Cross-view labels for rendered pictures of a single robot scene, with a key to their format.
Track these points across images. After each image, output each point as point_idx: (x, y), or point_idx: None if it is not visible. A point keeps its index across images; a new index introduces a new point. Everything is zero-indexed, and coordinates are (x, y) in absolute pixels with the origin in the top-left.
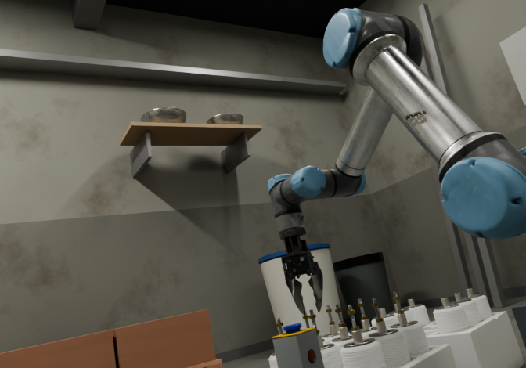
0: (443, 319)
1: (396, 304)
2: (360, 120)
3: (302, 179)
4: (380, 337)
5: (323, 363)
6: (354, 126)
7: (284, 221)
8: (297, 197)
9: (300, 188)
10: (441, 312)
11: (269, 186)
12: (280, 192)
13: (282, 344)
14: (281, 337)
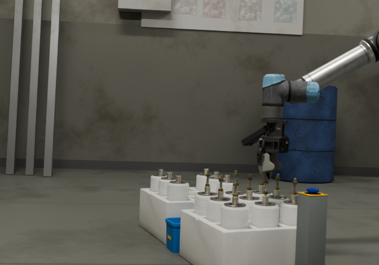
0: (230, 189)
1: (170, 173)
2: (343, 66)
3: (318, 92)
4: (285, 199)
5: (277, 214)
6: (337, 67)
7: (280, 111)
8: (302, 100)
9: (314, 97)
10: (230, 185)
11: (274, 80)
12: (289, 90)
13: (317, 201)
14: (316, 196)
